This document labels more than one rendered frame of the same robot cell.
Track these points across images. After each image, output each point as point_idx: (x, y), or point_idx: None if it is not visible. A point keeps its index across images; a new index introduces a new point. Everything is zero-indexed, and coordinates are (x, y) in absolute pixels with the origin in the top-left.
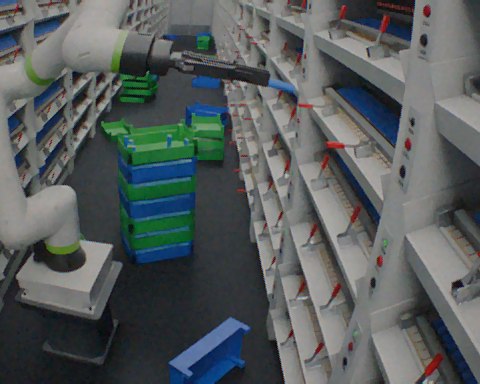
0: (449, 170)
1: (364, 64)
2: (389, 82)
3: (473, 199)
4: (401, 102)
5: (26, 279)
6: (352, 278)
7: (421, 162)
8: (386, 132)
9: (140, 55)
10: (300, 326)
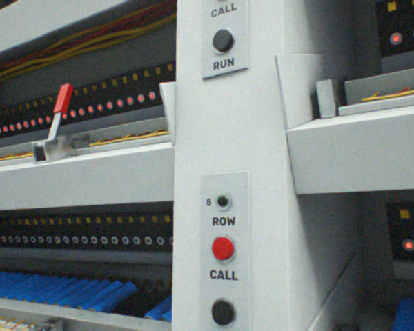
0: (315, 270)
1: (28, 177)
2: (112, 174)
3: (346, 318)
4: (152, 197)
5: None
6: None
7: (284, 264)
8: (70, 301)
9: None
10: None
